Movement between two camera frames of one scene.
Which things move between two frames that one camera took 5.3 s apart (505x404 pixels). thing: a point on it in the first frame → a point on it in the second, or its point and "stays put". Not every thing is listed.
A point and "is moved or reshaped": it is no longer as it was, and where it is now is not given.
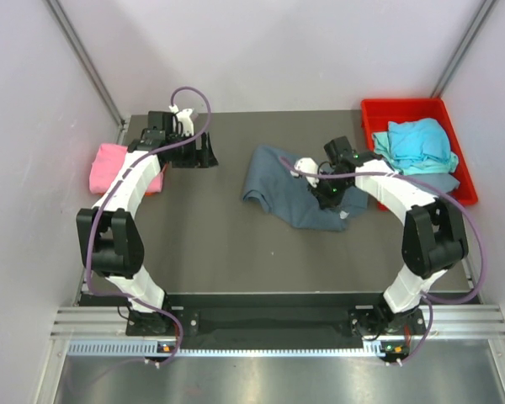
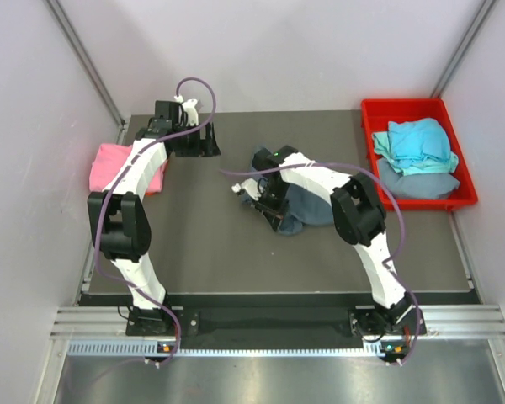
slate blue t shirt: [289, 198] is moved or reshaped
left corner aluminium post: [93, 65] stays put
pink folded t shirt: [106, 163] stays put
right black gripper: [323, 200] → [275, 214]
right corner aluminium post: [464, 46] stays put
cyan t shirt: [417, 146] stays put
